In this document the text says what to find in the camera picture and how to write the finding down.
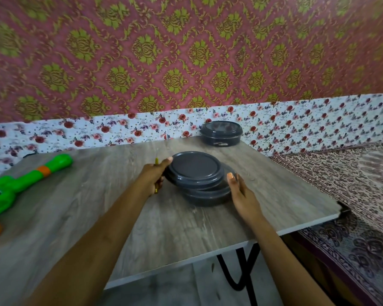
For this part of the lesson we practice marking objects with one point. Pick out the yellow pen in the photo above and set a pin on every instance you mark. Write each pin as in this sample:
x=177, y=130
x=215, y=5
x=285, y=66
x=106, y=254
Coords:
x=156, y=162

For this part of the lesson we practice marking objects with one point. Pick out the person's right hand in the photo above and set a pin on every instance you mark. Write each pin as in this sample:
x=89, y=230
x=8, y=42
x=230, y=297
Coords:
x=245, y=203

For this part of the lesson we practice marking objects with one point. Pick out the person's left hand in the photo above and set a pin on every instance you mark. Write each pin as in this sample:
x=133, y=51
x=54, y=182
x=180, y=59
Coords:
x=150, y=176

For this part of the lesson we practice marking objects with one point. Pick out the green and orange toy gun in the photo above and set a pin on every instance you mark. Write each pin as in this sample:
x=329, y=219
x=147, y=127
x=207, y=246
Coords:
x=16, y=184

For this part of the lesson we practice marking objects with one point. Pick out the dark grey round lidded container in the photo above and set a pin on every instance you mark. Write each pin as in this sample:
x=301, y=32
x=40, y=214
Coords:
x=221, y=134

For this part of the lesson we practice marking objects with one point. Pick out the person's right forearm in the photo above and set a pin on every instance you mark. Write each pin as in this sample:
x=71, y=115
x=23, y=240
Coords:
x=287, y=267

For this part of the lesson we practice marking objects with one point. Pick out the black metal table leg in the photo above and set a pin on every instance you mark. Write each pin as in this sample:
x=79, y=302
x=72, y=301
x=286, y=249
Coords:
x=239, y=270

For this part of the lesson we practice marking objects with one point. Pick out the dark grey round lid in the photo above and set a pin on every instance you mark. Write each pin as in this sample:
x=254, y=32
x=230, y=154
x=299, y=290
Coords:
x=194, y=170

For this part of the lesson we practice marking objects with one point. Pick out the patterned maroon bed cover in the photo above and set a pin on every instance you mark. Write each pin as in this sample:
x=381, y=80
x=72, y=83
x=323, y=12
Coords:
x=348, y=203

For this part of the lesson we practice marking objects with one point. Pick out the person's left thumb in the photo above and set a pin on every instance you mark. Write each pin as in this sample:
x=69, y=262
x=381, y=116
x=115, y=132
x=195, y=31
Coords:
x=167, y=163

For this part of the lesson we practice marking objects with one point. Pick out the person's left forearm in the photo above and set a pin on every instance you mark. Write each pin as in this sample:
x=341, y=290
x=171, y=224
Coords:
x=92, y=251

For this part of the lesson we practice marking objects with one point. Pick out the black table corner guard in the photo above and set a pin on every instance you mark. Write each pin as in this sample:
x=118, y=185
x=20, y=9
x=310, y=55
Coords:
x=344, y=210

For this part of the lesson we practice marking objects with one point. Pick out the person's right thumb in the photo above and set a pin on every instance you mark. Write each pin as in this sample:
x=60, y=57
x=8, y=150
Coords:
x=231, y=184

